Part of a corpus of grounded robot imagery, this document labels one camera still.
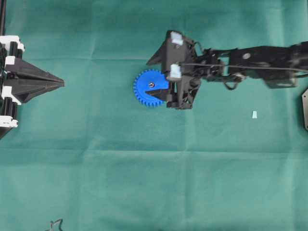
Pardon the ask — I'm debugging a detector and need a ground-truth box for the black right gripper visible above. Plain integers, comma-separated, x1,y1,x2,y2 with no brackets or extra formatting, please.
146,30,212,110

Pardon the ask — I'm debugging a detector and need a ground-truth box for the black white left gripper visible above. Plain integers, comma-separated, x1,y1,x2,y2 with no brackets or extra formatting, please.
0,36,64,138

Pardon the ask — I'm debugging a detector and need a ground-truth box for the blue plastic gear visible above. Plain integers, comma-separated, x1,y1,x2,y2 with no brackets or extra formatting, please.
132,69,169,108

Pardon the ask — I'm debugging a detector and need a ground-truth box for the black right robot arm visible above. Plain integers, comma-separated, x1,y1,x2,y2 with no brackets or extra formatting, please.
146,30,308,110

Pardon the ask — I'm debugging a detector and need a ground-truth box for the black vertical pole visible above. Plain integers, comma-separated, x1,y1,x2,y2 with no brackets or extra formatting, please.
0,0,6,36

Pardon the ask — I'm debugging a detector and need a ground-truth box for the small pale green cap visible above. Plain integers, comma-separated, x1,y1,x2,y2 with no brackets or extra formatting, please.
252,111,258,119

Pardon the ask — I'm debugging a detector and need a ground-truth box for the green table cloth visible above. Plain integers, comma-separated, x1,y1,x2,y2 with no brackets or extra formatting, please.
0,0,308,231

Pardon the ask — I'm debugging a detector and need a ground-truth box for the black plate at right edge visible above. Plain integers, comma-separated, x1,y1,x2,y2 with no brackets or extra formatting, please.
302,89,308,131

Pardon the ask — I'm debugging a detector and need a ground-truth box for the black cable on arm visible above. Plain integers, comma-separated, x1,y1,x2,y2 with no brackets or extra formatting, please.
179,63,308,73

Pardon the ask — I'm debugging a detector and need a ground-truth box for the black wire at bottom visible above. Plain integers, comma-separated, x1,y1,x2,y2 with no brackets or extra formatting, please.
43,218,64,231

